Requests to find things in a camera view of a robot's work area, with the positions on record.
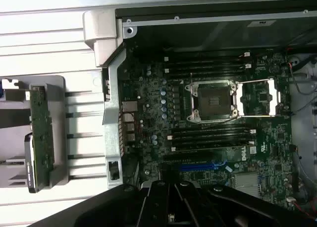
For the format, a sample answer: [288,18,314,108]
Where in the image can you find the silver ethernet port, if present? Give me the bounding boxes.
[121,100,138,113]

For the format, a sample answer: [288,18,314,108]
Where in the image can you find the silver socket cover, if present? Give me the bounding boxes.
[236,78,282,118]

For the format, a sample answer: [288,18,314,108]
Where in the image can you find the black RAM slot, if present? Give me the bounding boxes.
[163,60,251,67]
[170,137,256,144]
[170,125,256,132]
[169,131,256,138]
[163,66,251,73]
[163,73,251,79]
[163,54,251,61]

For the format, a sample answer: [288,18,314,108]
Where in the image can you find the blue expansion slot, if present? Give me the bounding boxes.
[182,162,228,171]

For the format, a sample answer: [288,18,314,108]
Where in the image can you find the silver port block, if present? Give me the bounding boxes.
[122,113,136,124]

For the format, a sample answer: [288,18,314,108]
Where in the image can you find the silver chipset heatsink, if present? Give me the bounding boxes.
[234,174,260,197]

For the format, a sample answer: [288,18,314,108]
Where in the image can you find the green motherboard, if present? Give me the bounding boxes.
[118,46,293,213]

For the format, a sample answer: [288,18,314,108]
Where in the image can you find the open black PC case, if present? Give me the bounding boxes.
[83,0,317,224]

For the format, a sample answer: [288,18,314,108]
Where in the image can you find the thin metal locking lever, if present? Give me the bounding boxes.
[190,72,195,109]

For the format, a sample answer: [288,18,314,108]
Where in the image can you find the CPU socket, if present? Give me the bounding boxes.
[185,80,240,124]

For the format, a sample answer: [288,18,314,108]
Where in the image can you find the red black thin wire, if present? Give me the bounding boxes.
[287,60,317,77]

